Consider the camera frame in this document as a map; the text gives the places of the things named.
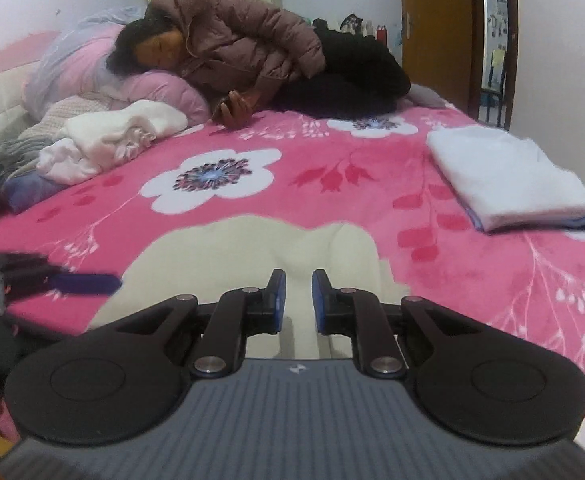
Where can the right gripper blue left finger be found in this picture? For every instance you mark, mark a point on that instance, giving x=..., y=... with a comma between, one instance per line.
x=225, y=327

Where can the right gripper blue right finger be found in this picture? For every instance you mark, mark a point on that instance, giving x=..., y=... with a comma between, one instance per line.
x=371, y=326

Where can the folded white towel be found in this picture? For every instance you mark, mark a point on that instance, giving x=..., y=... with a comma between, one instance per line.
x=507, y=183

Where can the person in mauve puffer coat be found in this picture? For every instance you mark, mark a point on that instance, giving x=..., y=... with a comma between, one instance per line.
x=249, y=55

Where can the beige zip-up jacket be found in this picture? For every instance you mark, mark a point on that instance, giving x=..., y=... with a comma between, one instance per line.
x=243, y=251

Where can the white padded headboard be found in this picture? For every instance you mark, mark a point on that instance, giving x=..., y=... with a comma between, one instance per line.
x=17, y=60

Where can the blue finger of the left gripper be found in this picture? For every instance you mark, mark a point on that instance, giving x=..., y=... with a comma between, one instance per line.
x=85, y=284

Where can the pink grey rolled duvet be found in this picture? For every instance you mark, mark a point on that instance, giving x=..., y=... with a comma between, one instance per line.
x=75, y=65

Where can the pink floral bed blanket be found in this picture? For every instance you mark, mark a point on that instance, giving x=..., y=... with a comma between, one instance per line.
x=288, y=167

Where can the white pale pink garment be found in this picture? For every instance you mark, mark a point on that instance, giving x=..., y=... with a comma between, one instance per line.
x=63, y=163

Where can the pink checkered knit blanket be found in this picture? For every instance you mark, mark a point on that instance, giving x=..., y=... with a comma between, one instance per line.
x=58, y=113

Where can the brown wooden door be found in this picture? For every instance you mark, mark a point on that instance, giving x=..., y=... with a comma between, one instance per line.
x=442, y=48

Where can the cream fleece garment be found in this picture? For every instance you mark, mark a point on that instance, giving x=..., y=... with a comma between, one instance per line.
x=113, y=137

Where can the blue denim jeans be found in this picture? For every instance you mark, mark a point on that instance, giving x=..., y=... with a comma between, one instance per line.
x=22, y=192

